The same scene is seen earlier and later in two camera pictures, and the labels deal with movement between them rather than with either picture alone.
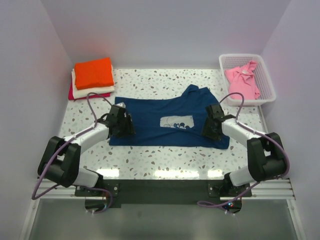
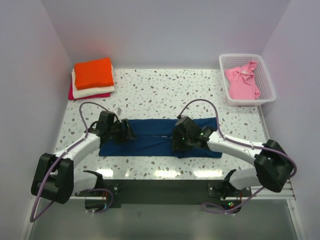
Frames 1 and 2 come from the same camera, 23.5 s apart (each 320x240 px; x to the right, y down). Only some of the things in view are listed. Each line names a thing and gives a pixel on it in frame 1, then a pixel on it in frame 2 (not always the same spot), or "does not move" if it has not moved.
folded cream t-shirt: (81, 93) does not move
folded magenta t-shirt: (71, 96) does not move
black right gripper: (205, 132) -> (176, 143)
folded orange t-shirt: (93, 74) does not move
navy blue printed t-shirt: (169, 122) -> (154, 138)
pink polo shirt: (241, 79) does not move
